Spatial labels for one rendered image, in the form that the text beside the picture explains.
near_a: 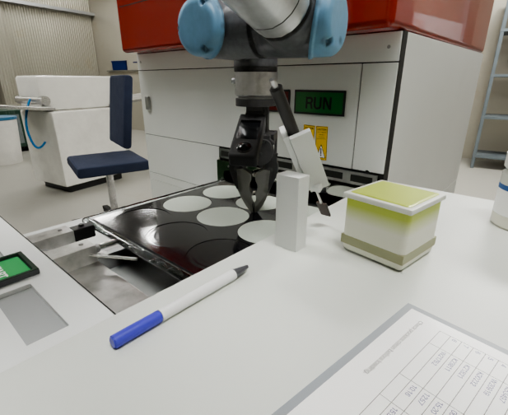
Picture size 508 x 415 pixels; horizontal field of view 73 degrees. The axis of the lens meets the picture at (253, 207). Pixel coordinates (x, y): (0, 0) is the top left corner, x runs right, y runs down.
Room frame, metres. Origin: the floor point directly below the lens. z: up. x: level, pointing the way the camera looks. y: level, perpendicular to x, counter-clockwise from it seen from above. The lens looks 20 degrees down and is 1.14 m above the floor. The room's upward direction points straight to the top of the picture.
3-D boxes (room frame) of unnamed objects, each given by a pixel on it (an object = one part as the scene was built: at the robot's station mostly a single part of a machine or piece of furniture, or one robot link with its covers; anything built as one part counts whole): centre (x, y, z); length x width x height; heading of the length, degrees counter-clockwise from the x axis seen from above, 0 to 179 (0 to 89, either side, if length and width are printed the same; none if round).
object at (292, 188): (0.36, -0.05, 1.03); 0.06 x 0.04 x 0.13; 139
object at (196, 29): (0.54, 0.04, 1.21); 0.11 x 0.11 x 0.08; 57
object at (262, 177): (0.64, -0.02, 0.95); 0.06 x 0.03 x 0.09; 170
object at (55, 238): (0.50, 0.34, 0.89); 0.08 x 0.03 x 0.03; 139
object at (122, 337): (0.24, 0.05, 0.97); 0.14 x 0.01 x 0.01; 139
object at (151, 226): (0.61, 0.06, 0.90); 0.34 x 0.34 x 0.01; 49
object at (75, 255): (0.45, 0.28, 0.89); 0.08 x 0.03 x 0.03; 139
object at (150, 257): (0.47, 0.18, 0.90); 0.38 x 0.01 x 0.01; 49
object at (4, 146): (5.02, 3.70, 0.33); 0.56 x 0.54 x 0.66; 56
